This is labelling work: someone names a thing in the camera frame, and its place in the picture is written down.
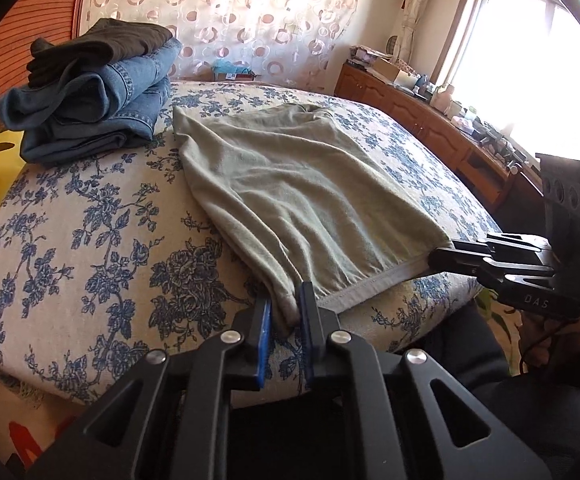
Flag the person's right hand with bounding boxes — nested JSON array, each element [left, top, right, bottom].
[[517, 310, 580, 367]]

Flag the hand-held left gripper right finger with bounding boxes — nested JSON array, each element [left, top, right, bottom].
[[297, 280, 556, 480]]

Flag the folded black pants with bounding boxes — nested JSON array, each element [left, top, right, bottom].
[[26, 18, 173, 88]]

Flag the cardboard box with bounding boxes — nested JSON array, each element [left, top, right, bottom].
[[370, 57, 413, 83]]

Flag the sheer circle-pattern curtain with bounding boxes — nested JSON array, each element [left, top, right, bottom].
[[80, 0, 361, 93]]

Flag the box with teal item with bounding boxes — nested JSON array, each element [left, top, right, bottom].
[[212, 58, 261, 82]]

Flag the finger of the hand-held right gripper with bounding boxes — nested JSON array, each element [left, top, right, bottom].
[[428, 232, 554, 264], [430, 259, 557, 292]]

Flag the person's dark clothing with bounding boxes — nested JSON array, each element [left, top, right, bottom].
[[410, 305, 580, 480]]

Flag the row of bottles and jars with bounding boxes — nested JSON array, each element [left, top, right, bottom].
[[415, 72, 528, 176]]

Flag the grey-green sweatshirt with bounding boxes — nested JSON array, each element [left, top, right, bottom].
[[172, 103, 453, 336]]

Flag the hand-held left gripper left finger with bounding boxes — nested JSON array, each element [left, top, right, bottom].
[[27, 292, 273, 480]]

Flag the wooden sideboard cabinet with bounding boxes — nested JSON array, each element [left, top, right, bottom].
[[337, 62, 546, 208]]

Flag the folded blue jeans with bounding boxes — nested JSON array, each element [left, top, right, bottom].
[[0, 37, 183, 163]]

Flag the white window curtain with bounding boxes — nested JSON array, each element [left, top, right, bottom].
[[397, 0, 443, 73]]

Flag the bright window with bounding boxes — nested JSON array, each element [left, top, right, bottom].
[[435, 0, 580, 161]]

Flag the blue floral bed cover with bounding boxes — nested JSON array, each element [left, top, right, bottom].
[[0, 80, 503, 408]]

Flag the red printed cloth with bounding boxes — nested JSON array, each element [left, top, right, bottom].
[[0, 355, 103, 466]]

